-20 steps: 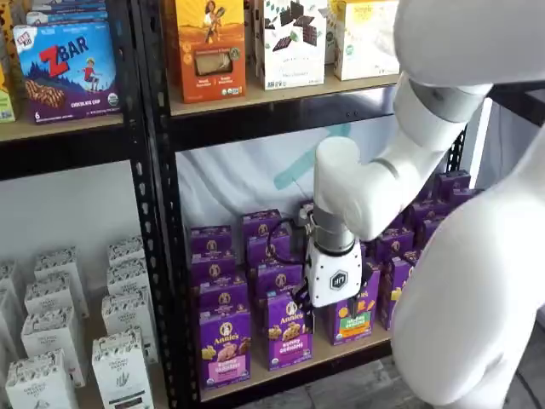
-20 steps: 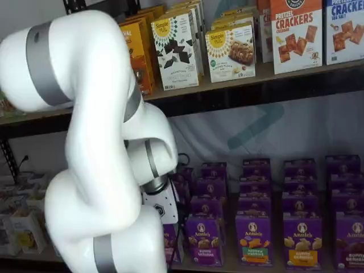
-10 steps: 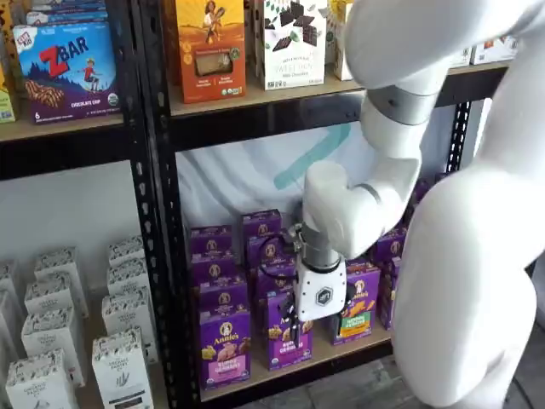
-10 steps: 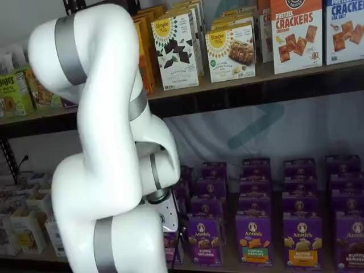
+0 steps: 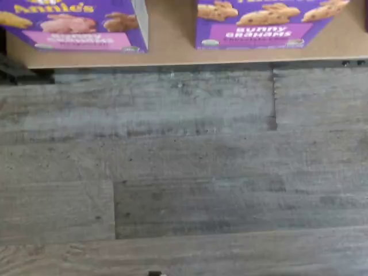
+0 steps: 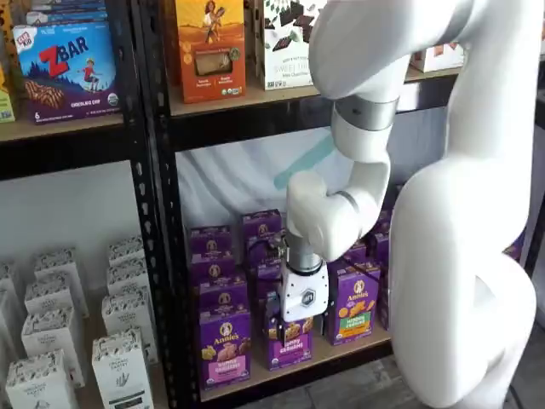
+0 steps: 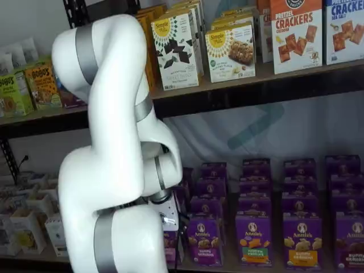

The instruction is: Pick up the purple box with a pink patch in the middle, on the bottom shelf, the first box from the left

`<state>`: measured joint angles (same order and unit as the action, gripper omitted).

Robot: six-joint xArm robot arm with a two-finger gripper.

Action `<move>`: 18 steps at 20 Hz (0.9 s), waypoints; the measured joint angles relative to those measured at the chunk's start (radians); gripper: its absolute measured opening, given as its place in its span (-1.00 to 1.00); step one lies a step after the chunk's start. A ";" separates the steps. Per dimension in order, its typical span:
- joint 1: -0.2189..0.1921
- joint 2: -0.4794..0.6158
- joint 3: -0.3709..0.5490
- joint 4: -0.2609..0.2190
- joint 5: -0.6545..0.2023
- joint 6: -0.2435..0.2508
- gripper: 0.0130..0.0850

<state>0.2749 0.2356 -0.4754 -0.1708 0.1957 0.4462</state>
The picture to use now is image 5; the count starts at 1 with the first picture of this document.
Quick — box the purple Annie's box pink patch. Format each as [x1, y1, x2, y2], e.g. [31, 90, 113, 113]
[0, 0, 150, 53]

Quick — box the particle board shelf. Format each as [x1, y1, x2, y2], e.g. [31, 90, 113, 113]
[5, 0, 368, 70]

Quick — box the purple Annie's box violet patch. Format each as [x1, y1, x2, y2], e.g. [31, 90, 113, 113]
[195, 0, 351, 50]

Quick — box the black metal shelf frame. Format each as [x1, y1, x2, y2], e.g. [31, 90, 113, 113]
[0, 28, 55, 85]

